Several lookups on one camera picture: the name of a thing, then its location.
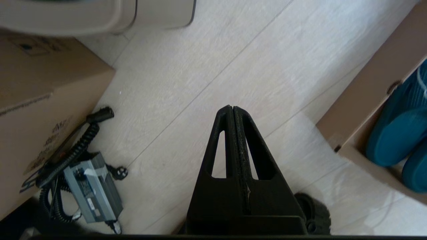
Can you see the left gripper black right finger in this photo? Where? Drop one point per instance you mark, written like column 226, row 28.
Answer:
column 273, row 200

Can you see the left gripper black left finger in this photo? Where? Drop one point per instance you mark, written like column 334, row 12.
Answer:
column 213, row 200

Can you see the brown cardboard shoe box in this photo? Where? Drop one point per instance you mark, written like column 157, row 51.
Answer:
column 360, row 100

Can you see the blue rubber slipper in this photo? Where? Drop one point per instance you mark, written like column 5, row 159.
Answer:
column 417, row 173
column 397, row 133

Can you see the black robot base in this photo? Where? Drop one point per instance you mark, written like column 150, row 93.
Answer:
column 13, row 220

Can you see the black ribbed wheel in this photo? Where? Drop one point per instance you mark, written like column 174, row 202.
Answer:
column 317, row 213

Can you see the black power plug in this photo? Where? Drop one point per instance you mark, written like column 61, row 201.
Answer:
column 120, row 173

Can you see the grey battery charger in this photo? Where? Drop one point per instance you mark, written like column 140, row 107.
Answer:
column 95, row 190

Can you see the printed cardboard carton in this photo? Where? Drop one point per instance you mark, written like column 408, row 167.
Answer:
column 40, row 83

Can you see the brown plastic trash bin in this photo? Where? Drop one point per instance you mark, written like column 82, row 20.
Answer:
column 83, row 16

